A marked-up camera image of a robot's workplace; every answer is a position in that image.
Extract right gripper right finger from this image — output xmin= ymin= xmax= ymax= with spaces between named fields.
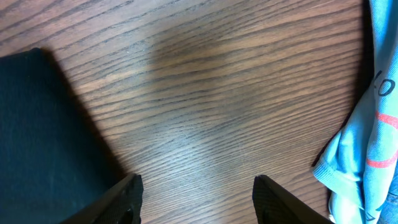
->
xmin=252 ymin=175 xmax=332 ymax=224

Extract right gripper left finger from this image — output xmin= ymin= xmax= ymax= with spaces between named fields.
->
xmin=62 ymin=174 xmax=143 ymax=224

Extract black t-shirt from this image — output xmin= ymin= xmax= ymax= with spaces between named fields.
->
xmin=1 ymin=49 xmax=124 ymax=223

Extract light blue t-shirt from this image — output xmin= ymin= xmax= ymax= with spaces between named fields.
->
xmin=313 ymin=0 xmax=397 ymax=223

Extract blue denim jeans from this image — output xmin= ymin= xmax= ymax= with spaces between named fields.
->
xmin=377 ymin=184 xmax=398 ymax=224

